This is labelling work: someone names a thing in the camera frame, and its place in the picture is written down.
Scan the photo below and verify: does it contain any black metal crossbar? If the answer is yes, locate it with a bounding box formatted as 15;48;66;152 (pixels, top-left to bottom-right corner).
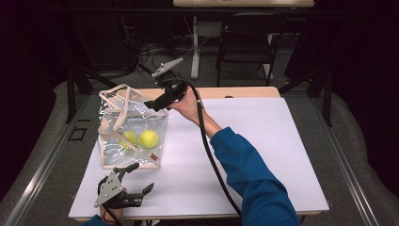
46;7;349;17

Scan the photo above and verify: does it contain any transparent bag with beige trim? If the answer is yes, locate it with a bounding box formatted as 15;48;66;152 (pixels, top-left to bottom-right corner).
97;83;169;170

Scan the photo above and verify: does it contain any person's left hand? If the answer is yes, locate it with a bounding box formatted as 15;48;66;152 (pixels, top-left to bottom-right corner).
99;204;124;222

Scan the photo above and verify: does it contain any black folding chair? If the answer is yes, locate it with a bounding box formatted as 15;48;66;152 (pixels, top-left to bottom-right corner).
215;12;288;88

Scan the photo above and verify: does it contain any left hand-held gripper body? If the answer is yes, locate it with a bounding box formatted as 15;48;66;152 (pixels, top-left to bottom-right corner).
93;170;145;210

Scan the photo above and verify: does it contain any black metal stand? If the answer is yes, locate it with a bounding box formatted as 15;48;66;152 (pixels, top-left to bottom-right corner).
65;62;114;124
278;65;333;128

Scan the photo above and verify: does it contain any left hand-held gripper black cable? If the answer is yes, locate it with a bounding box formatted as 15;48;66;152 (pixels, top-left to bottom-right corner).
97;177;124;226

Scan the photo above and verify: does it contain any black tripod leg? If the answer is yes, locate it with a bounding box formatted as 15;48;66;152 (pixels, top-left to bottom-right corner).
136;62;158;78

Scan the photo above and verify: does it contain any yellow tennis ball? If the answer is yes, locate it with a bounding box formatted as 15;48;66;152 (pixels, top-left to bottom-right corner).
119;130;139;151
138;129;160;150

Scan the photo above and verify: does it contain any hand-held gripper black cable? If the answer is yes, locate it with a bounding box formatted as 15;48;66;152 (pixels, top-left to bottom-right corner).
173;79;244;219
97;177;124;226

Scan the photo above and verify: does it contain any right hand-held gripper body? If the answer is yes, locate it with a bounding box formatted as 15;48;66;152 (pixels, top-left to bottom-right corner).
152;56;190;104

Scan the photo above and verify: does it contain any aluminium floor rail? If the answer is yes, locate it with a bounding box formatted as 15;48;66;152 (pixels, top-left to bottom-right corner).
309;93;380;226
3;93;92;226

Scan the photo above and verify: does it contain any beige desk with white legs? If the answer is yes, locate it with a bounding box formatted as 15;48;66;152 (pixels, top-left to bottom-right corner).
172;0;315;80

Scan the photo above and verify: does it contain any person's right hand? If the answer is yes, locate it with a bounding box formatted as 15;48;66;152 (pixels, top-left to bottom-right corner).
168;87;208;126

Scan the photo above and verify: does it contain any right hand-held gripper black cable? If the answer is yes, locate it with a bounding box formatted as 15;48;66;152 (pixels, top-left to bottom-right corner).
173;79;244;219

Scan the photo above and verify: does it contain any bundle of floor cables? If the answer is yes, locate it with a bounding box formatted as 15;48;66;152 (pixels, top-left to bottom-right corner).
137;40;194;70

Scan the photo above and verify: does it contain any white table mat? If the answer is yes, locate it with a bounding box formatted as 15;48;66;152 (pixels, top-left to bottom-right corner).
68;97;330;219

